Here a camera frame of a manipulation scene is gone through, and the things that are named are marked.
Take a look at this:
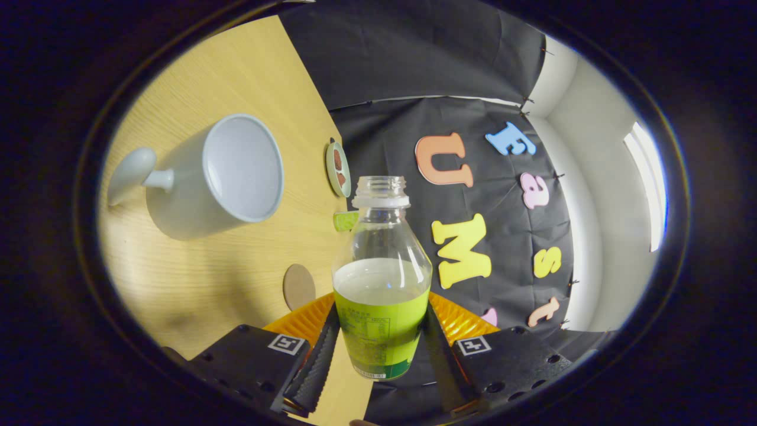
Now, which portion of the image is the round brown coaster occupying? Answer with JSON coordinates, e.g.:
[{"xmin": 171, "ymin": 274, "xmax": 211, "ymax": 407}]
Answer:
[{"xmin": 283, "ymin": 264, "xmax": 317, "ymax": 312}]

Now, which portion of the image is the green label juice bottle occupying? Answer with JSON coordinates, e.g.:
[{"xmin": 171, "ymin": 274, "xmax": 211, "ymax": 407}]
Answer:
[{"xmin": 331, "ymin": 176, "xmax": 434, "ymax": 381}]

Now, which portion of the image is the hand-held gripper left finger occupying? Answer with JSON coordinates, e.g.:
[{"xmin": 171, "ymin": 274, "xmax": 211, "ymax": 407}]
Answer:
[{"xmin": 186, "ymin": 292, "xmax": 342, "ymax": 418}]

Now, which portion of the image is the wooden table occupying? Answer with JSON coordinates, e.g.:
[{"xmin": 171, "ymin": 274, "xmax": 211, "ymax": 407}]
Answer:
[{"xmin": 98, "ymin": 15, "xmax": 373, "ymax": 426}]

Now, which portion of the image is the pale green plate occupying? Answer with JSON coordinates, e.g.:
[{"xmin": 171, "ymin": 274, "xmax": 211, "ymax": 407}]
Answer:
[{"xmin": 325, "ymin": 140, "xmax": 352, "ymax": 198}]

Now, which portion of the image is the white cup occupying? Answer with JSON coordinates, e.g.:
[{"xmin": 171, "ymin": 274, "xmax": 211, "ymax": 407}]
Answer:
[{"xmin": 108, "ymin": 114, "xmax": 285, "ymax": 241}]

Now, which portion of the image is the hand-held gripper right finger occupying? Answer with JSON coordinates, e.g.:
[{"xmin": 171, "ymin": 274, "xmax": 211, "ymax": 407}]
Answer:
[{"xmin": 423, "ymin": 292, "xmax": 574, "ymax": 415}]

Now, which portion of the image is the ceiling light panel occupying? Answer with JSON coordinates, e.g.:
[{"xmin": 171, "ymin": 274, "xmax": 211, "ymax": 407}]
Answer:
[{"xmin": 624, "ymin": 121, "xmax": 669, "ymax": 253}]

